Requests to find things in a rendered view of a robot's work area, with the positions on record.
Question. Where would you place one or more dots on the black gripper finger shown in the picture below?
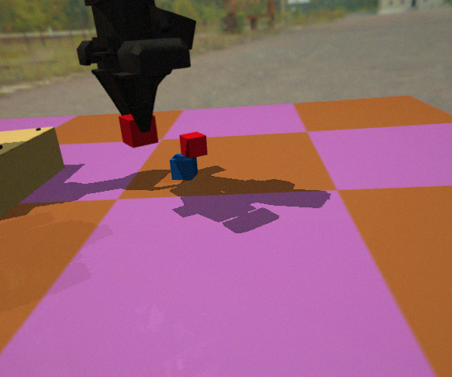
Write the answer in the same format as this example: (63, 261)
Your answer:
(107, 81)
(139, 91)

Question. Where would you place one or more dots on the red cube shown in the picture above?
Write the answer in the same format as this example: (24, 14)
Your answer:
(193, 145)
(132, 136)

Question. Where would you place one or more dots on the blue cube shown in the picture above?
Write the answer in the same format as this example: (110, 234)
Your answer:
(183, 168)

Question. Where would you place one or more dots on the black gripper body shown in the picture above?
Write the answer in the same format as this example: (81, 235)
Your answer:
(123, 40)

